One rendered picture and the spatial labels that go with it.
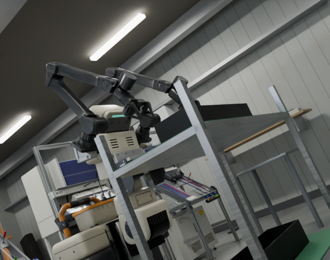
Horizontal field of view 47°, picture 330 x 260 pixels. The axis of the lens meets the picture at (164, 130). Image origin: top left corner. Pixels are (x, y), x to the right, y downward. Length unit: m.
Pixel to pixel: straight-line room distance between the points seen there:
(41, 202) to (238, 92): 3.88
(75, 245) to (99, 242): 0.13
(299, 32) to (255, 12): 0.82
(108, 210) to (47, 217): 2.15
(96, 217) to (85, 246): 0.21
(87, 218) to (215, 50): 5.26
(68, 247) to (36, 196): 2.37
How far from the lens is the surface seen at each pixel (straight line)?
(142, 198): 1.96
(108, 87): 1.71
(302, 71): 6.36
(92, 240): 2.02
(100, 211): 2.17
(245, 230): 1.19
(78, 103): 1.88
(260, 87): 6.58
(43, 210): 4.34
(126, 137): 2.06
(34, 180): 4.36
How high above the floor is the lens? 0.74
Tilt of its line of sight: 11 degrees up
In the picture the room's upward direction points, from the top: 24 degrees counter-clockwise
